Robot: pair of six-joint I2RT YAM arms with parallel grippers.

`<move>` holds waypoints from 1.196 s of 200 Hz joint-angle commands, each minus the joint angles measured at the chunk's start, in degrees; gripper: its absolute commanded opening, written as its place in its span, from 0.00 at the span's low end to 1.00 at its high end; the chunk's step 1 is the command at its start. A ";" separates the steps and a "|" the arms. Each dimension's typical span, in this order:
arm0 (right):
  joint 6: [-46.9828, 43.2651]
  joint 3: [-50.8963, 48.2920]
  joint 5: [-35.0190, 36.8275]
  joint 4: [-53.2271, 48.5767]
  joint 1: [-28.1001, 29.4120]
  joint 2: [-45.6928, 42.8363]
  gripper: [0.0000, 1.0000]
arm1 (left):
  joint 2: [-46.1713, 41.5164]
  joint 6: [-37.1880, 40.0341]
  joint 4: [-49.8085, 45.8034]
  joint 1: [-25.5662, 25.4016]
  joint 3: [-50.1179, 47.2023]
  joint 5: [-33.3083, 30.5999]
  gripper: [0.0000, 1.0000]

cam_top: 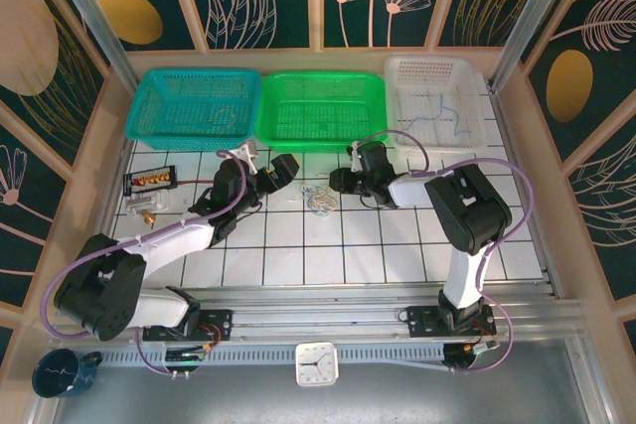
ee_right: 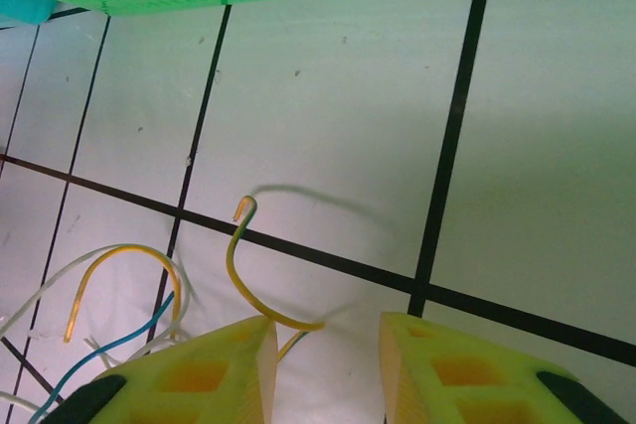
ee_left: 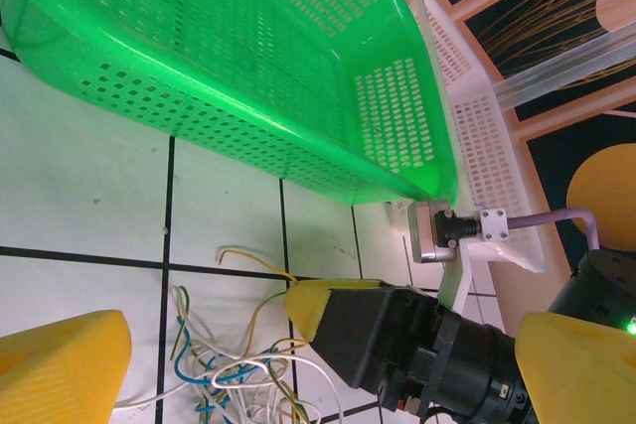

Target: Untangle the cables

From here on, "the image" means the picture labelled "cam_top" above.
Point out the green plastic basket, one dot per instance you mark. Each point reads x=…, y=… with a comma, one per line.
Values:
x=323, y=106

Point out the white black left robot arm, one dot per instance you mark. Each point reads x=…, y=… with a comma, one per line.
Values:
x=174, y=245

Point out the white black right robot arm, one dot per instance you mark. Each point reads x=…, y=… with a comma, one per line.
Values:
x=469, y=215

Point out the black terminal block yellow plugs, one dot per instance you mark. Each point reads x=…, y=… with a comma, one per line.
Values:
x=149, y=180

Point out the small brass fitting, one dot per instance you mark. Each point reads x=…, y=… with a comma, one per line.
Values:
x=147, y=218

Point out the teal plastic basket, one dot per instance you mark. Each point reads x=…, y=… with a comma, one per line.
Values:
x=189, y=101

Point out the white plastic basket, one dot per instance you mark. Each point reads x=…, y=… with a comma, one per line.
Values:
x=432, y=96

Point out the white square clock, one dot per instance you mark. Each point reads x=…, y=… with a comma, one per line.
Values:
x=317, y=364

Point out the dark blue mug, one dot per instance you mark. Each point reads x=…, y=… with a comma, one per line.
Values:
x=57, y=374

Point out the aluminium mounting rail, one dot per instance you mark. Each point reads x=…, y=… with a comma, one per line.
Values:
x=323, y=315

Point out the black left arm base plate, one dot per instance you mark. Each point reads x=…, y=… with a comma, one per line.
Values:
x=218, y=322

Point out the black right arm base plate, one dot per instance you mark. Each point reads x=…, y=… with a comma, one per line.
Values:
x=422, y=321

